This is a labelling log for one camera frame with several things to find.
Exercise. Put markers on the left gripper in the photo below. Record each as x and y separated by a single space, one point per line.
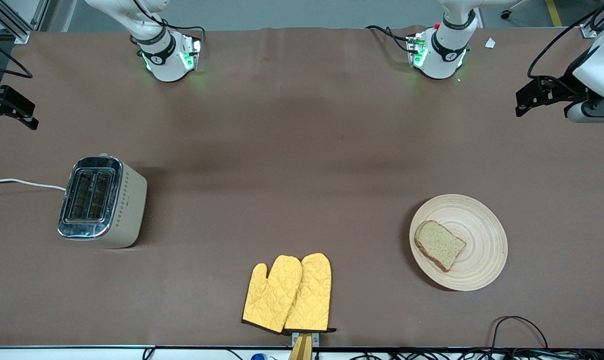
569 85

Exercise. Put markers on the round wooden plate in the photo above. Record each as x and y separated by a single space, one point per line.
481 240

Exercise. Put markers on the brown bread slice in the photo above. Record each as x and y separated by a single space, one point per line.
439 245

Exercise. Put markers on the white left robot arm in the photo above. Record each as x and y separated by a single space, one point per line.
441 55

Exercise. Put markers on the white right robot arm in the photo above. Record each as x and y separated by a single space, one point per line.
163 65

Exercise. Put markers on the chrome and beige toaster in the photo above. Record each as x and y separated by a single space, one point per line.
102 200

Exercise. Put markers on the small white paper scrap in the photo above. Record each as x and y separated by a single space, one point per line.
490 43

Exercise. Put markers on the black chair caster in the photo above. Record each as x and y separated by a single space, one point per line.
506 14

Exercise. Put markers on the brown table cover sheet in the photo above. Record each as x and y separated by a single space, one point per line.
302 125

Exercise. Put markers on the yellow quilted oven mitt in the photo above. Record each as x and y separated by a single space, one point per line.
269 297
311 295

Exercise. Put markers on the aluminium frame profile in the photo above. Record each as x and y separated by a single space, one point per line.
12 22
591 27

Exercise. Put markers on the wooden mount with metal bracket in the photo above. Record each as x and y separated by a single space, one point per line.
302 347

